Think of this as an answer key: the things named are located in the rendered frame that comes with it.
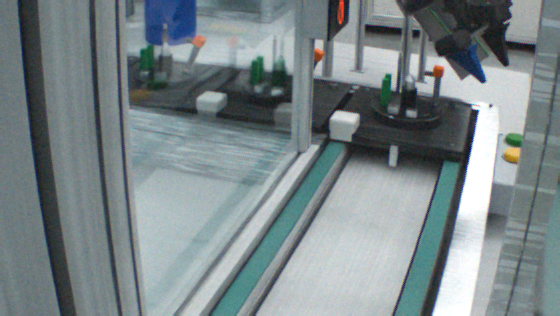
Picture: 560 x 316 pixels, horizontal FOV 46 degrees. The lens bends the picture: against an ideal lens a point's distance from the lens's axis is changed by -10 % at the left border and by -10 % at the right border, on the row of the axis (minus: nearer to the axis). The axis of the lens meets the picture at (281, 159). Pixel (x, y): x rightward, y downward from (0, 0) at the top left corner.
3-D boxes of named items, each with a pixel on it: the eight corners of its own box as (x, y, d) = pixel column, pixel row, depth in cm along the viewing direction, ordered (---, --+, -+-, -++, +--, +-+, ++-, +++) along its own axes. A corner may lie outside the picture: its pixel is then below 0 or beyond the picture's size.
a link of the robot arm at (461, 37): (414, 14, 115) (439, 3, 110) (471, -13, 125) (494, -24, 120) (437, 58, 116) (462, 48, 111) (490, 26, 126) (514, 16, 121)
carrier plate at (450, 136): (471, 113, 140) (473, 103, 140) (461, 162, 120) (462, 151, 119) (359, 94, 147) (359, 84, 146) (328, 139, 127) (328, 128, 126)
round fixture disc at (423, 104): (446, 108, 137) (447, 99, 136) (438, 136, 125) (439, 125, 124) (378, 97, 141) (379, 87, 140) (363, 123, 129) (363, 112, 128)
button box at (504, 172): (527, 166, 131) (532, 137, 128) (524, 219, 113) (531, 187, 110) (493, 160, 132) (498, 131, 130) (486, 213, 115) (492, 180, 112)
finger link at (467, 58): (444, 57, 117) (468, 47, 112) (455, 50, 119) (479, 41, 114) (462, 94, 118) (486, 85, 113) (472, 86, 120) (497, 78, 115)
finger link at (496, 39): (478, 36, 123) (501, 27, 118) (487, 30, 125) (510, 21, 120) (494, 71, 124) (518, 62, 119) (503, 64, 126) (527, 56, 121)
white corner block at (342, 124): (359, 134, 129) (360, 113, 127) (353, 144, 125) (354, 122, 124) (333, 130, 131) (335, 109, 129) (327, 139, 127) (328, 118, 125)
